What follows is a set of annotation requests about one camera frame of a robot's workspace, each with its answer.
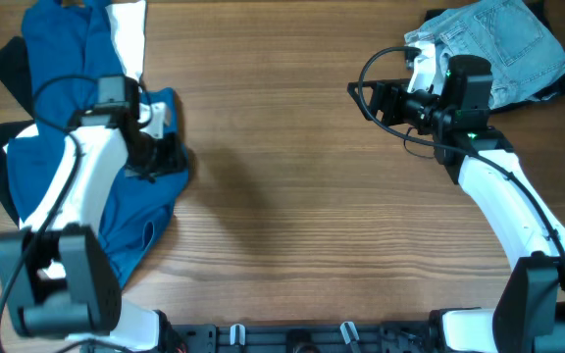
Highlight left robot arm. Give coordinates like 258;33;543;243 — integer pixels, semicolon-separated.
0;75;188;352

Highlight black garment on left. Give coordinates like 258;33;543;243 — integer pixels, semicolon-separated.
0;36;34;225

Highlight white t-shirt with black print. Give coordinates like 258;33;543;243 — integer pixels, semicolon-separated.
20;0;147;126

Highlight blue polo shirt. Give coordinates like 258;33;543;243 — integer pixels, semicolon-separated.
5;0;190;289

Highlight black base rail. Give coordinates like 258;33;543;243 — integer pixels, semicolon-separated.
174;321;438;353

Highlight left black cable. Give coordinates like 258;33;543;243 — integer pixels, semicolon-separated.
0;73;154;353

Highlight right black cable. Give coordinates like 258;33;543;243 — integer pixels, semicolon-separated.
358;45;565;353

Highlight black cable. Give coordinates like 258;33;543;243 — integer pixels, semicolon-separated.
0;73;154;353
358;45;565;353

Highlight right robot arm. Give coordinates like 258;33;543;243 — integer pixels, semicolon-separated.
347;55;565;352

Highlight light blue denim shorts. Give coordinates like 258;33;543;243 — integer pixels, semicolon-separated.
403;0;565;111

